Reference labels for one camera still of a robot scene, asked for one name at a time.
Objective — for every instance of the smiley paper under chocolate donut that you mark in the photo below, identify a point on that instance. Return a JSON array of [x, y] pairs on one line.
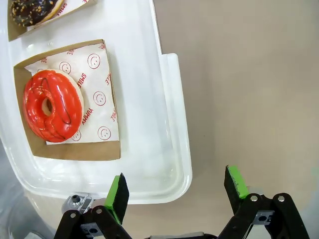
[[72, 7]]

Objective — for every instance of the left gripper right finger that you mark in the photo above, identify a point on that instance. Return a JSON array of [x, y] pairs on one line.
[[234, 186]]

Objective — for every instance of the red glazed donut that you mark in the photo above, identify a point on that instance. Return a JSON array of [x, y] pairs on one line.
[[64, 104], [74, 152]]

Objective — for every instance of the white display tray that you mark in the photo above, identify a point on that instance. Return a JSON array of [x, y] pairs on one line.
[[139, 99]]

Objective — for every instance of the clear plastic tray lid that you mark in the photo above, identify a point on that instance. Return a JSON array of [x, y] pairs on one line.
[[12, 211]]

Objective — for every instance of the smiley paper under red donut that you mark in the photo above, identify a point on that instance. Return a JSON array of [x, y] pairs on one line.
[[99, 74]]

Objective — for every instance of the chocolate sprinkled donut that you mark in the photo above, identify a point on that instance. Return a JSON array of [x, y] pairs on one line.
[[32, 12], [15, 32]]

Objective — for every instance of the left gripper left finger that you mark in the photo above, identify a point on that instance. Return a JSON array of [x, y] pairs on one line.
[[117, 199]]

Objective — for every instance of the lid hinge bracket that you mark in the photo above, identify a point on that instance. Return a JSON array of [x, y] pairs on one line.
[[74, 201]]

